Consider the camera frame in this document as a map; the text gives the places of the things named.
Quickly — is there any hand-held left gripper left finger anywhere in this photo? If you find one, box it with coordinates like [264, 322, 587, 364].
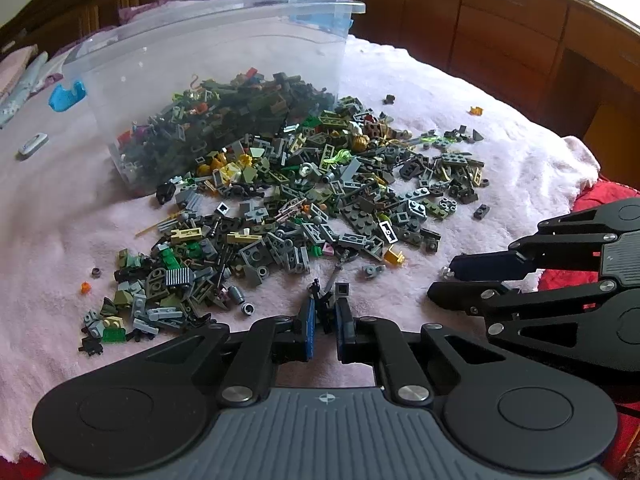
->
[145, 302, 317, 407]

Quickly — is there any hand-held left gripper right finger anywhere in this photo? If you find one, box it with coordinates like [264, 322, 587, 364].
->
[336, 298, 507, 406]

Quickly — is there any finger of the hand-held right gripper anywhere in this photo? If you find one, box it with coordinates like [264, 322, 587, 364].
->
[449, 200, 622, 282]
[426, 279, 620, 372]

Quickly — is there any dark toy brick piece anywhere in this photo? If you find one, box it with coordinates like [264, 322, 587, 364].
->
[317, 296, 341, 335]

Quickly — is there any pile of mixed toy bricks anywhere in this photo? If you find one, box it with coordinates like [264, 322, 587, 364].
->
[77, 66, 490, 358]

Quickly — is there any clear plastic storage bin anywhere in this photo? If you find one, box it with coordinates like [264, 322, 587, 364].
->
[47, 0, 367, 198]

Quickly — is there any red blanket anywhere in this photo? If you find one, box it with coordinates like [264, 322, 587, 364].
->
[0, 174, 640, 480]

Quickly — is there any pink fluffy blanket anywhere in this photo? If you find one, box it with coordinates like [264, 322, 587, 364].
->
[0, 34, 602, 467]

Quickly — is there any wooden cabinet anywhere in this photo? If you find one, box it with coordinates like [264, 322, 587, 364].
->
[334, 0, 640, 202]

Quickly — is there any small white oval object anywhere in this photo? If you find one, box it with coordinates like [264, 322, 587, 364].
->
[17, 132, 49, 157]

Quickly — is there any pillow with purple ruffles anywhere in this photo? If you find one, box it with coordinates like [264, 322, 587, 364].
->
[117, 0, 237, 24]

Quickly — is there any light blue quilt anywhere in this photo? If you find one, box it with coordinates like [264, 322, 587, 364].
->
[0, 51, 52, 129]

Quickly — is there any pink striped quilt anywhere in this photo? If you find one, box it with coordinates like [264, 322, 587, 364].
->
[0, 44, 40, 98]

